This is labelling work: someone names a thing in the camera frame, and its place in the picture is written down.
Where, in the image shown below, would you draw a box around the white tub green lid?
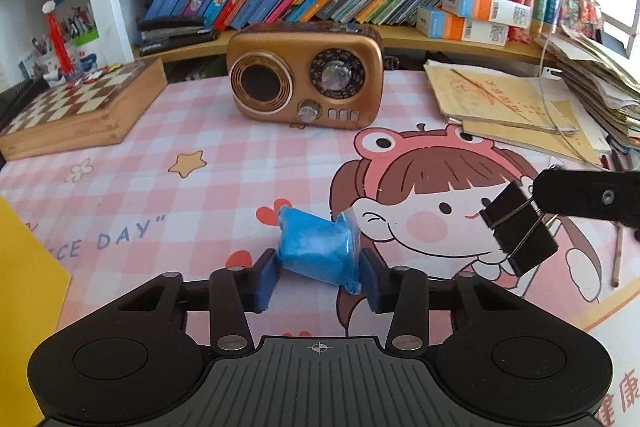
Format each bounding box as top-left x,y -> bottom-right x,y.
72,29 -> 101,75

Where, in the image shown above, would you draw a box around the white brush cup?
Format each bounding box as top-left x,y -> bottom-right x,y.
19,52 -> 51,80

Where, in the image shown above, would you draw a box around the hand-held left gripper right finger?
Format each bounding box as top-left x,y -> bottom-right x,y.
360,248 -> 526,352

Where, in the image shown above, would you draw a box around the colourful keychain bunch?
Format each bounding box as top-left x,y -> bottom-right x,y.
562,0 -> 601,32

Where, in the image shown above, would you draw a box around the red tassel ornament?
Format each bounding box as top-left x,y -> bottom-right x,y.
41,0 -> 73,82

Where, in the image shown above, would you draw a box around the kraft paper notebooks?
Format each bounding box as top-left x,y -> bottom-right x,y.
424,59 -> 613,165

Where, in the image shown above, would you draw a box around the black stapler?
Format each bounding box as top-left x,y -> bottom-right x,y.
136,17 -> 221,56

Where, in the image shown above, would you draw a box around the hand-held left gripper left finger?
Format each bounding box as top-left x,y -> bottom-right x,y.
115,249 -> 281,353

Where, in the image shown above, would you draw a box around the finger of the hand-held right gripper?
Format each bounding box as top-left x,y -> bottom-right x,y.
531,167 -> 640,230

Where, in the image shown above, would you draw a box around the yellow cardboard box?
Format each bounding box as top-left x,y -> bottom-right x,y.
0,197 -> 73,425

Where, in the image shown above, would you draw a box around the brown retro radio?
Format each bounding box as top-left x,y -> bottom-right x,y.
226,21 -> 385,132

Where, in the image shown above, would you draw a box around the black binder clip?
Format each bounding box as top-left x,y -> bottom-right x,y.
479,181 -> 560,275

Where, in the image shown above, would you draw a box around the orange white carton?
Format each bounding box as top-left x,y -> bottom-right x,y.
416,6 -> 508,46
442,0 -> 533,28

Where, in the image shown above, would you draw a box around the wooden chess board box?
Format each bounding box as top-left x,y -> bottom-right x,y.
0,57 -> 168,162

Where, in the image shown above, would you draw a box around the white charging cable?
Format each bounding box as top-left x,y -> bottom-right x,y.
539,0 -> 583,138

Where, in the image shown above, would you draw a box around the pink pencil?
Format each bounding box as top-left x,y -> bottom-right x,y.
611,222 -> 625,288

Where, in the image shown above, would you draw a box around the blue plastic packet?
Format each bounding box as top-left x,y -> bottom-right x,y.
276,206 -> 363,295

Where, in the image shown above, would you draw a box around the stack of papers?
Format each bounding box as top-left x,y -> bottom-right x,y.
537,24 -> 640,152

